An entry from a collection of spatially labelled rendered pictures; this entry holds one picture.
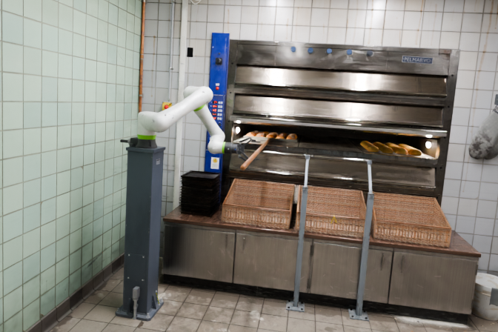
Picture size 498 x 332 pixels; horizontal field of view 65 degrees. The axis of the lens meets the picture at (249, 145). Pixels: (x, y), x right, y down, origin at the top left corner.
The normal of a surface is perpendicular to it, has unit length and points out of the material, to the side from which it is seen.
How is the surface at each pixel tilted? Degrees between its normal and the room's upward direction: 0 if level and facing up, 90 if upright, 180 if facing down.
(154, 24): 90
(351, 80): 70
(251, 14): 90
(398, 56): 90
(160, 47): 90
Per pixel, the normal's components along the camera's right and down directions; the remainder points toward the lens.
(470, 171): -0.15, 0.10
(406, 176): -0.11, -0.24
